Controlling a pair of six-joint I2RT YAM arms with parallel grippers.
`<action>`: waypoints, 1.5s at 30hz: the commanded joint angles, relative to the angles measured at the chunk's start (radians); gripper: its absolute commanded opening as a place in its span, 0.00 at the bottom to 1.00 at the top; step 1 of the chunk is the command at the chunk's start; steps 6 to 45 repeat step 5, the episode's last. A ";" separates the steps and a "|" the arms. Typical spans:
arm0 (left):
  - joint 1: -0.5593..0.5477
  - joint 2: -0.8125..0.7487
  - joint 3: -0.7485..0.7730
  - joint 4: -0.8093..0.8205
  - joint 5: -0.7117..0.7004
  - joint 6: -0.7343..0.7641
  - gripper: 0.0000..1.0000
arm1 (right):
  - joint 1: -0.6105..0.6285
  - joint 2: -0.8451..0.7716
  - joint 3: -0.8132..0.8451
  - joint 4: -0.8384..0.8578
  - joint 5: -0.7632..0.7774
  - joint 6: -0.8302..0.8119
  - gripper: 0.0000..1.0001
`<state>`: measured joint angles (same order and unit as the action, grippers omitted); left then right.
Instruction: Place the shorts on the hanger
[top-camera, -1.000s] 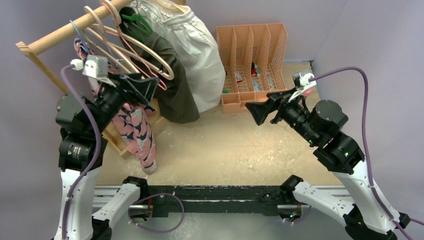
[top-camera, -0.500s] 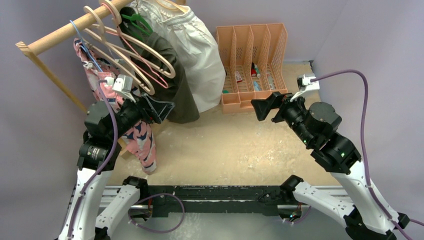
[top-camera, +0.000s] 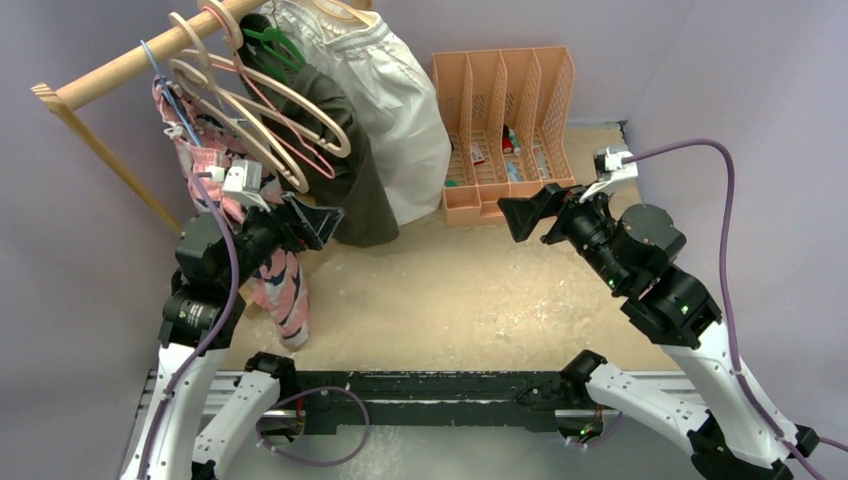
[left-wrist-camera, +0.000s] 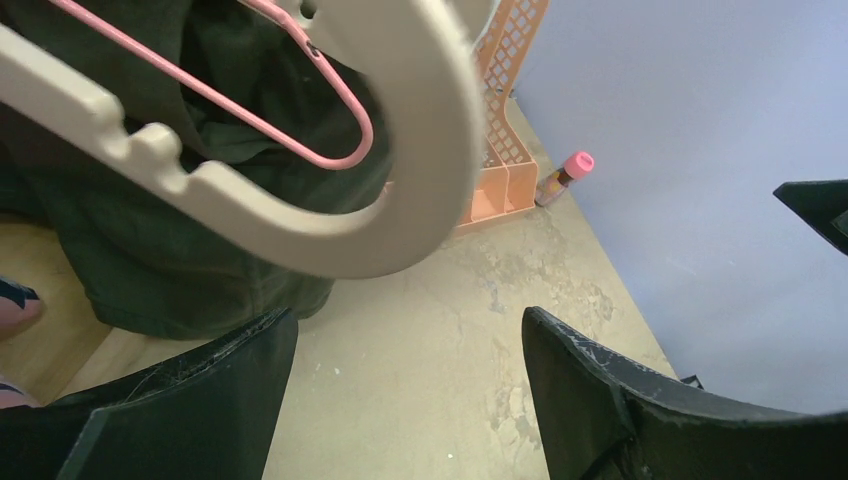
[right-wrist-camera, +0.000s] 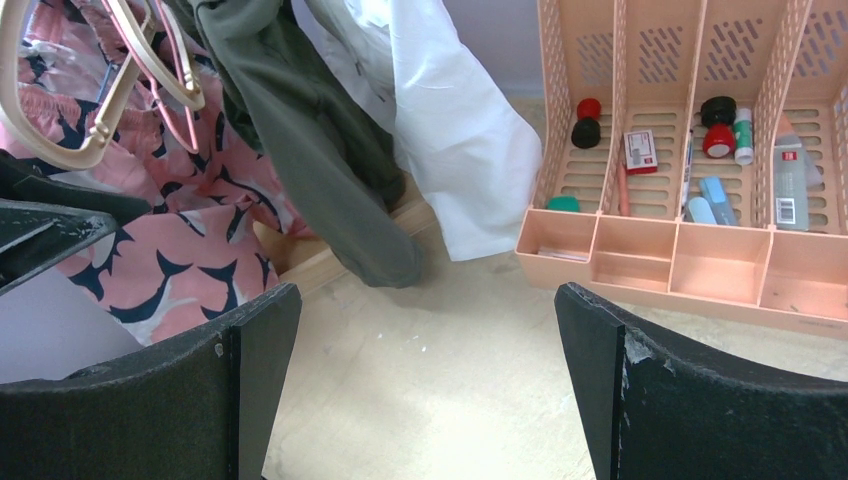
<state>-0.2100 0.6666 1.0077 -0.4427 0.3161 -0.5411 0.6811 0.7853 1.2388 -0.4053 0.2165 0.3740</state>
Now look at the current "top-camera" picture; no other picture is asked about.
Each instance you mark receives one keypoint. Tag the red black marker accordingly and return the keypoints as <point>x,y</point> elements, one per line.
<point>507,144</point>

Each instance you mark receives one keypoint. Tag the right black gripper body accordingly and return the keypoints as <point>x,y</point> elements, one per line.
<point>585,228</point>

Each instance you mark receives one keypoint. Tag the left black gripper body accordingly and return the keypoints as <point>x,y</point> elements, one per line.
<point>263,234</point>

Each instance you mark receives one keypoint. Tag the rear beige wooden hanger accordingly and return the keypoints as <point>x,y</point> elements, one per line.
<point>196,64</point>

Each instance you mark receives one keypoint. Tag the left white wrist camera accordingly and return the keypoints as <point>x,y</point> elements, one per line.
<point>241,182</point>

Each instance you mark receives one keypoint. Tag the white shorts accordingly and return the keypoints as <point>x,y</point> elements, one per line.
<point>392,95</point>

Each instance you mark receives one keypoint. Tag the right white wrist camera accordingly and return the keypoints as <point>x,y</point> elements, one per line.
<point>612,171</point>

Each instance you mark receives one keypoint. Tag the beige hanger under white shorts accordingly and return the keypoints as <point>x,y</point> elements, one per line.
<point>342,11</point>

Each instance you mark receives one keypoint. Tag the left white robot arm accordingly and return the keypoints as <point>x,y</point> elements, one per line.
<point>198,322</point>

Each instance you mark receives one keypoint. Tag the dark green shorts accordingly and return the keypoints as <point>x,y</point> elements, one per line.
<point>351,182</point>

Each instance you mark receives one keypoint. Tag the wooden clothes rack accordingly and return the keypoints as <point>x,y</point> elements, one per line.
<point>113,250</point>

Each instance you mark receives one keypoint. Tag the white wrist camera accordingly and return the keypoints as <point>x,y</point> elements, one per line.
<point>241,182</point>
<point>612,171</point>

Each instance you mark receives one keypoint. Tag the pink wire hanger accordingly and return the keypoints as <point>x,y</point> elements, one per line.
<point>307,138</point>

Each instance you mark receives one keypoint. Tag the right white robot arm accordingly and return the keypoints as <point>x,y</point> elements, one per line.
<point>735,431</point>

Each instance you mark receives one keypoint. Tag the blue wire hanger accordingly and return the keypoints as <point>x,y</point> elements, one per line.
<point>168,94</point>

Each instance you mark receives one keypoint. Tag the front beige wooden hanger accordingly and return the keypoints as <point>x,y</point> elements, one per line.
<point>238,112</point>

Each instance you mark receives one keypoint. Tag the light blue tube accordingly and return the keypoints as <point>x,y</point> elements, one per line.
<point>513,173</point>

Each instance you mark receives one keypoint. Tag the beige wooden hanger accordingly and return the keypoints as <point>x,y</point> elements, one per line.
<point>196,64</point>
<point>238,112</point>

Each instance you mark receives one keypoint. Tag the pink patterned shorts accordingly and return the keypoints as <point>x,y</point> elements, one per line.
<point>202,142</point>

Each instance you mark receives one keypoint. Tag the green plastic hanger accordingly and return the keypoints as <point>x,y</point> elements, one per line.
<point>275,43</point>

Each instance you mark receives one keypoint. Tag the orange plastic file organizer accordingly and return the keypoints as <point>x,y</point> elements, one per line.
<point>505,112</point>

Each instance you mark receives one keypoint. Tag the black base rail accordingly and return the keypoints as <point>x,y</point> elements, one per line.
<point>532,400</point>

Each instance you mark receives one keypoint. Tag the red white tube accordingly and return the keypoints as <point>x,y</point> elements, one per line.
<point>476,154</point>

